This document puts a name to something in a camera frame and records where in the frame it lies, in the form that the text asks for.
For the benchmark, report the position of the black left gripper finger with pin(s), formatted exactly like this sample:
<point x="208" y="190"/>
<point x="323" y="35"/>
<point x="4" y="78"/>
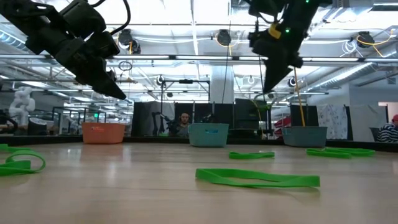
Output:
<point x="99" y="81"/>

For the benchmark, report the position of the black equipment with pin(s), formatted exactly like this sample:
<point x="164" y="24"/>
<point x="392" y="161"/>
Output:
<point x="37" y="128"/>

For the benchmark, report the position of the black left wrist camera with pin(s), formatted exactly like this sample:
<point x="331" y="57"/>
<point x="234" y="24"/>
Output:
<point x="104" y="45"/>

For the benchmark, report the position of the person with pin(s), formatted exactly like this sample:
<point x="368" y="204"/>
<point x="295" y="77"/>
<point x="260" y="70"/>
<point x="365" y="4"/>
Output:
<point x="184" y="123"/>
<point x="388" y="132"/>

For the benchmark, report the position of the light teal plastic basket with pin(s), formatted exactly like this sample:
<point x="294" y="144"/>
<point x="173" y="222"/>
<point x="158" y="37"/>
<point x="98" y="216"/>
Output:
<point x="199" y="138"/>

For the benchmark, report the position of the plain white cloth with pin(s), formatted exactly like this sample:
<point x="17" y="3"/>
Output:
<point x="360" y="113"/>

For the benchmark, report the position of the black distant robot arms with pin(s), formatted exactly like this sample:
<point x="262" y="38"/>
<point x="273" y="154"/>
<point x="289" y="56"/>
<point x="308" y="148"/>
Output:
<point x="161" y="124"/>

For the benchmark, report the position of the green rubber band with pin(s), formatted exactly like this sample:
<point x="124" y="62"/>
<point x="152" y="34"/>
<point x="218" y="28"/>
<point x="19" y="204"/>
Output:
<point x="15" y="166"/>
<point x="360" y="152"/>
<point x="264" y="107"/>
<point x="252" y="154"/>
<point x="326" y="153"/>
<point x="217" y="175"/>
<point x="12" y="148"/>

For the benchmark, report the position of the green exit sign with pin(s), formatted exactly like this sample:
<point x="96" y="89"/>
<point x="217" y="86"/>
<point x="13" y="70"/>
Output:
<point x="96" y="115"/>

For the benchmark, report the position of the black perforated computer case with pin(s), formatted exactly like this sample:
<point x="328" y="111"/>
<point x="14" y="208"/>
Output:
<point x="245" y="113"/>

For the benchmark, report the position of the silver ventilation duct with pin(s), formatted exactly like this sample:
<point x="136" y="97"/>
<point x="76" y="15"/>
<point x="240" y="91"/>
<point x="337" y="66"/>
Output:
<point x="342" y="76"/>

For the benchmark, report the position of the yellow tape tag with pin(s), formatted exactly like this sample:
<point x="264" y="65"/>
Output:
<point x="274" y="31"/>

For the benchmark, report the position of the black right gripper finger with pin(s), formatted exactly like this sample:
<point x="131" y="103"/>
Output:
<point x="275" y="76"/>

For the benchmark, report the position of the long ceiling light rail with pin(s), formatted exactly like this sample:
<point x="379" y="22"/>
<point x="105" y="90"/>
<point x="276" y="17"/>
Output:
<point x="155" y="57"/>

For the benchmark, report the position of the black partition wall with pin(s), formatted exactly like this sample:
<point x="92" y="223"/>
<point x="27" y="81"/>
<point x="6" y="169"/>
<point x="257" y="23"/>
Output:
<point x="183" y="115"/>

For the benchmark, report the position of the white patterned cloth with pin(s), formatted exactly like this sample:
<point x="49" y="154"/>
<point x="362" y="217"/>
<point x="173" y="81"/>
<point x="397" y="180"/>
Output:
<point x="332" y="119"/>

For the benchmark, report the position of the orange plastic basket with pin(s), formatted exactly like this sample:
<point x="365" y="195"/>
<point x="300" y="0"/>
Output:
<point x="104" y="132"/>

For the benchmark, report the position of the dark grey chair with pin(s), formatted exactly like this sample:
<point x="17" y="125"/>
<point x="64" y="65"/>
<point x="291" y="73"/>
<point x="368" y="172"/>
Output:
<point x="374" y="133"/>

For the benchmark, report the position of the dark teal plastic basket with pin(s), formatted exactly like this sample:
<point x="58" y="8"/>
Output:
<point x="304" y="137"/>

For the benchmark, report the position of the black camera rig frame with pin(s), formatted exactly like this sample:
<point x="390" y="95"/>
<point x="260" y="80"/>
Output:
<point x="186" y="81"/>

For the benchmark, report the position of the white humanoid robot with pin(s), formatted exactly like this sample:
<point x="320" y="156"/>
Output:
<point x="21" y="105"/>

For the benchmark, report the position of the black partition panel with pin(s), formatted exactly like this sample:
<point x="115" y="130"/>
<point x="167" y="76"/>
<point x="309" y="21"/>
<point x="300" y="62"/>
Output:
<point x="303" y="114"/>

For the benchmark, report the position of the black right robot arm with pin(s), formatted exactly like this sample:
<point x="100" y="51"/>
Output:
<point x="298" y="7"/>

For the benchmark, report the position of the white round pillar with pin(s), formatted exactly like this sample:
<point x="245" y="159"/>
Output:
<point x="221" y="84"/>

